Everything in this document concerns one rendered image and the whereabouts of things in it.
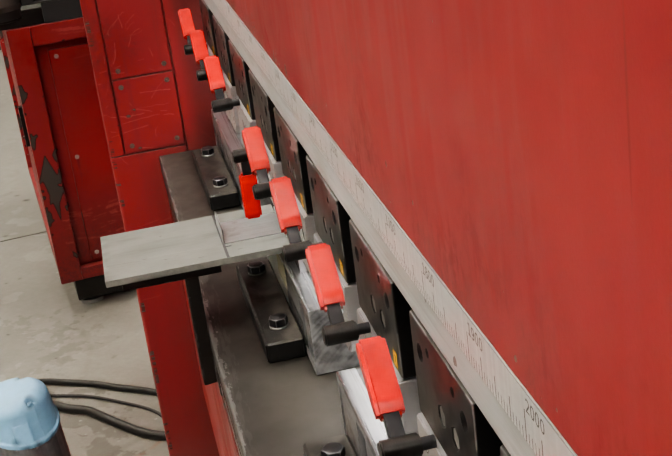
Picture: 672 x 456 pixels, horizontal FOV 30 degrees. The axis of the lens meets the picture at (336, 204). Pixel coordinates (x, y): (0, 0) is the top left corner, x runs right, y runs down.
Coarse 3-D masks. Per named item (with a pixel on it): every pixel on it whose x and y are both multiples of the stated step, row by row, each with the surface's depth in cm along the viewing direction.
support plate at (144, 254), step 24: (240, 216) 190; (120, 240) 186; (144, 240) 185; (168, 240) 184; (192, 240) 183; (216, 240) 182; (264, 240) 179; (120, 264) 177; (144, 264) 176; (168, 264) 175; (192, 264) 174; (216, 264) 175
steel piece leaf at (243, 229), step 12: (216, 216) 184; (264, 216) 188; (276, 216) 187; (228, 228) 185; (240, 228) 184; (252, 228) 184; (264, 228) 183; (276, 228) 182; (228, 240) 180; (240, 240) 180
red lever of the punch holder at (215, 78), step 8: (208, 64) 185; (216, 64) 185; (208, 72) 185; (216, 72) 184; (208, 80) 184; (216, 80) 184; (216, 88) 183; (224, 88) 184; (216, 96) 183; (216, 104) 181; (224, 104) 182; (232, 104) 182; (216, 112) 182
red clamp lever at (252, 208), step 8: (232, 152) 163; (240, 152) 163; (240, 160) 163; (248, 168) 164; (240, 176) 164; (248, 176) 164; (240, 184) 165; (248, 184) 164; (248, 192) 165; (248, 200) 165; (256, 200) 165; (248, 208) 165; (256, 208) 166; (248, 216) 166; (256, 216) 166
